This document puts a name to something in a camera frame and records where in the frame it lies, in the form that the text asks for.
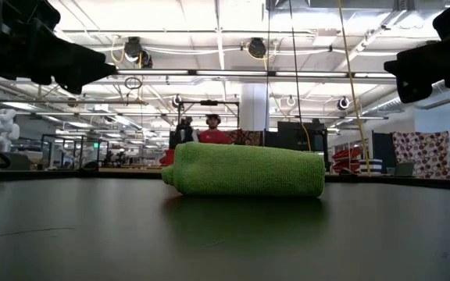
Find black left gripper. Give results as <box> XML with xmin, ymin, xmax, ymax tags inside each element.
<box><xmin>0</xmin><ymin>0</ymin><xmax>117</xmax><ymax>94</ymax></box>

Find green microfiber towel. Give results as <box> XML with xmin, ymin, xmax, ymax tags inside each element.
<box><xmin>161</xmin><ymin>141</ymin><xmax>327</xmax><ymax>198</ymax></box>

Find white polka dot fabric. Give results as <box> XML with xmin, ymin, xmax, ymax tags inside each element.
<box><xmin>391</xmin><ymin>130</ymin><xmax>450</xmax><ymax>180</ymax></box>

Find black white striped box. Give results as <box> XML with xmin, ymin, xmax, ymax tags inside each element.
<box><xmin>359</xmin><ymin>158</ymin><xmax>383</xmax><ymax>175</ymax></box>

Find red stacked bins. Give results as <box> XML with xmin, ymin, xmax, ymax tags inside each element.
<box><xmin>332</xmin><ymin>147</ymin><xmax>363</xmax><ymax>174</ymax></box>

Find red plastic bin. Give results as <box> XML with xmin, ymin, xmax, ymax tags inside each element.
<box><xmin>159</xmin><ymin>148</ymin><xmax>177</xmax><ymax>167</ymax></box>

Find black monitor cart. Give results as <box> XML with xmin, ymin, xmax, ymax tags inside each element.
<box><xmin>263</xmin><ymin>121</ymin><xmax>328</xmax><ymax>158</ymax></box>

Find brown patterned fabric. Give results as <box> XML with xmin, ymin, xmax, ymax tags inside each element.
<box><xmin>224</xmin><ymin>130</ymin><xmax>264</xmax><ymax>147</ymax></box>

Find black ceiling cable reel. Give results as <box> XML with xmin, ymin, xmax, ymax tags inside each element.
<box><xmin>247</xmin><ymin>37</ymin><xmax>267</xmax><ymax>60</ymax></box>
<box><xmin>123</xmin><ymin>36</ymin><xmax>154</xmax><ymax>69</ymax></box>

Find yellow hanging cable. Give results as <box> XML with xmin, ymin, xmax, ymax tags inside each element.
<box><xmin>337</xmin><ymin>0</ymin><xmax>371</xmax><ymax>176</ymax></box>

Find black camera rig frame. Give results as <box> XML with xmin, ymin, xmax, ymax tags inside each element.
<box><xmin>177</xmin><ymin>99</ymin><xmax>241</xmax><ymax>132</ymax></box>

